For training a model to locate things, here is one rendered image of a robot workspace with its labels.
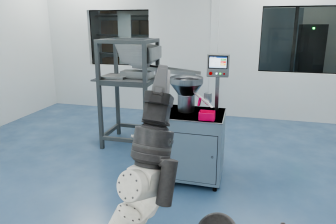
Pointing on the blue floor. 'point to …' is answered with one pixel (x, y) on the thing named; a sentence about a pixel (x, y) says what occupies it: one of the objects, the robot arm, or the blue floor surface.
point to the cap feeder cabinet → (198, 147)
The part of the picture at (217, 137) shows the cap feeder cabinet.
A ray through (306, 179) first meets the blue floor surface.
